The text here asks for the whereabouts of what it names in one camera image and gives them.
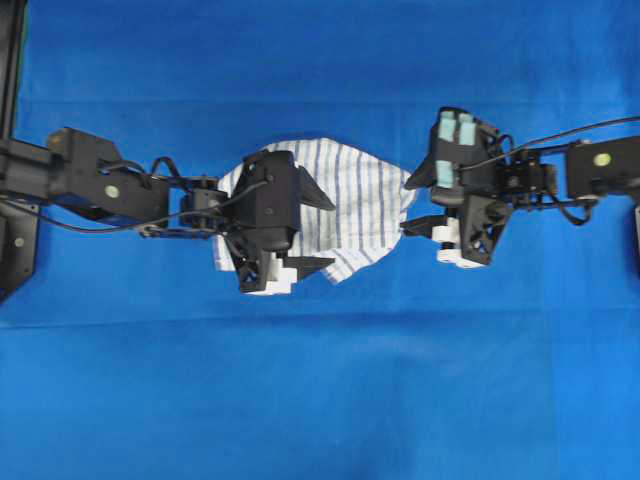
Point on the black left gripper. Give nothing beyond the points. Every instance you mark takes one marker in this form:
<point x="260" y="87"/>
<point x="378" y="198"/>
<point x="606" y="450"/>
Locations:
<point x="252" y="263"/>

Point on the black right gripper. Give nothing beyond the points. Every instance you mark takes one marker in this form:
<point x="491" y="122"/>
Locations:
<point x="467" y="234"/>

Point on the white blue striped towel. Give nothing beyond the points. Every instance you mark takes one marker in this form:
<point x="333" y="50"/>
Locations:
<point x="371" y="203"/>

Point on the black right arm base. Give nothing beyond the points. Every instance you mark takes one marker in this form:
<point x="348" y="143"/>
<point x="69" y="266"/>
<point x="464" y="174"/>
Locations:
<point x="636" y="223"/>

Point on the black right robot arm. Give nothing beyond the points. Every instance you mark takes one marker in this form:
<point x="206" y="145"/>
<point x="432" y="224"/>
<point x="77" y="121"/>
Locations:
<point x="570" y="177"/>

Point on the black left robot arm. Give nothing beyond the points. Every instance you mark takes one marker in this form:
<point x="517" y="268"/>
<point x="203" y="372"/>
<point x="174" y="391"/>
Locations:
<point x="86" y="175"/>

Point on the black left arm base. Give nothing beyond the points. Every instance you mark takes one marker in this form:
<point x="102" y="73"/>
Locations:
<point x="19" y="221"/>

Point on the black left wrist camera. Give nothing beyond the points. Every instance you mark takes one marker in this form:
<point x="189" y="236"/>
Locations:
<point x="269" y="214"/>

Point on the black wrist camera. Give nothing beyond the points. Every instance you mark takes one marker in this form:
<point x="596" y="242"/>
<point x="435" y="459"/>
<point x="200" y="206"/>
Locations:
<point x="269" y="214"/>
<point x="457" y="140"/>

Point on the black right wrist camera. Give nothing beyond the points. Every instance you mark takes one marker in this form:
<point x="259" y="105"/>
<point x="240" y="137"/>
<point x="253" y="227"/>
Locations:
<point x="457" y="140"/>

